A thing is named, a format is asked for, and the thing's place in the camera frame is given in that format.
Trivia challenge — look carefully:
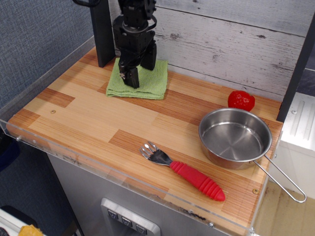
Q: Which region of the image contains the green cloth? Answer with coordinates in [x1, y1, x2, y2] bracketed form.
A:
[106, 58, 168, 100]

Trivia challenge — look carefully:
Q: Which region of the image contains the dark grey post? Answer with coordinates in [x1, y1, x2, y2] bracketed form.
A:
[276, 15, 315, 122]
[90, 0, 116, 67]

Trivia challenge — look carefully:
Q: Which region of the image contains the clear acrylic guard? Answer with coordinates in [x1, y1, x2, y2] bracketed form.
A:
[0, 39, 269, 236]

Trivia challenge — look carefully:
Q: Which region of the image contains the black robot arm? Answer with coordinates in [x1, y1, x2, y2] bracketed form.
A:
[75, 0, 157, 89]

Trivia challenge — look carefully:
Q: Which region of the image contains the stainless steel pan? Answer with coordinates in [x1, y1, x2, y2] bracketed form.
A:
[198, 107, 307, 204]

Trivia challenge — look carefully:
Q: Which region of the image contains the dark grey left post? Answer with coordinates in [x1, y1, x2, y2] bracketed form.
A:
[90, 0, 116, 67]

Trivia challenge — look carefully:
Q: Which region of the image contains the yellow object bottom left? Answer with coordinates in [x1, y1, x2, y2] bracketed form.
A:
[18, 225, 45, 236]

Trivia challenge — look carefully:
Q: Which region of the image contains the red handled metal fork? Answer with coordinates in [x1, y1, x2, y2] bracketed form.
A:
[139, 141, 225, 202]

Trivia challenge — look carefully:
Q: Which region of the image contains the white appliance at right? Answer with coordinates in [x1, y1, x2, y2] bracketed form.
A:
[273, 92, 315, 198]

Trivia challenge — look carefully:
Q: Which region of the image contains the dark grey right post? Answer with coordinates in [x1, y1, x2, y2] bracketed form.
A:
[276, 15, 315, 122]

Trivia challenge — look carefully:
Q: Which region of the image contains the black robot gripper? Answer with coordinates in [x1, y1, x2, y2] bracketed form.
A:
[113, 16, 157, 89]

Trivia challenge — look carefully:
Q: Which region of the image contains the red toy strawberry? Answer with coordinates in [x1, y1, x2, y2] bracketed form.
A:
[228, 90, 255, 112]

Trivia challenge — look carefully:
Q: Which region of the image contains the silver button panel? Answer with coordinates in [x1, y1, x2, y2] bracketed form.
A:
[100, 198, 161, 236]

